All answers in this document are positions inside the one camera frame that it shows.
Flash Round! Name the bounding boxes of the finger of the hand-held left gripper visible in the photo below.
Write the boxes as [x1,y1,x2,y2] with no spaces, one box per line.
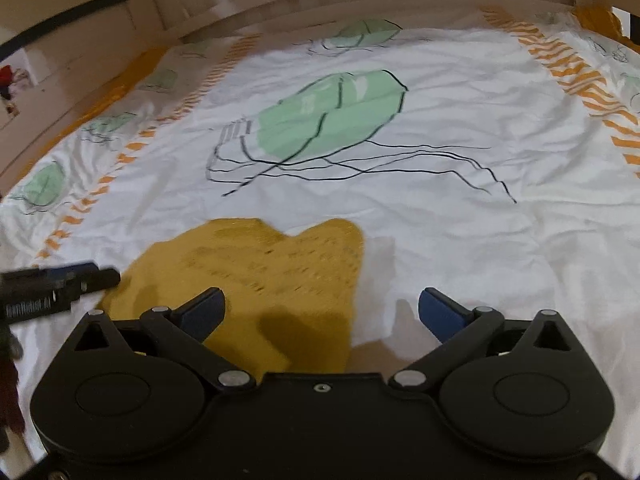
[59,261,121,302]

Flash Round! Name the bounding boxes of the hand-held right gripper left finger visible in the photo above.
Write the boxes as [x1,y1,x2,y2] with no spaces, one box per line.
[70,287,255,393]

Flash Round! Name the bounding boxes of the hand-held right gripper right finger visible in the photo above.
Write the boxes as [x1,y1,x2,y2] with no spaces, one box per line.
[389,287,578,392]

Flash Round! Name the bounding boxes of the mustard yellow long-sleeve shirt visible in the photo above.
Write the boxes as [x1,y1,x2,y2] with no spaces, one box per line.
[95,217,366,377]

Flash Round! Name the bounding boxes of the white leaf print bedsheet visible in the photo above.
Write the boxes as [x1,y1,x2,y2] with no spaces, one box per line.
[0,7,640,466]

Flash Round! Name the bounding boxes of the red and white bundle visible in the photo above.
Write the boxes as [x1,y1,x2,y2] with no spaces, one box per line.
[0,64,32,117]

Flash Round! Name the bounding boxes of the black bed frame rail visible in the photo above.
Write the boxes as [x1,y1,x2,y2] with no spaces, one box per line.
[0,0,129,57]

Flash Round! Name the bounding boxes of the black bed frame post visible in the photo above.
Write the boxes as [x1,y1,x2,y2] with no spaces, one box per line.
[622,10,640,54]

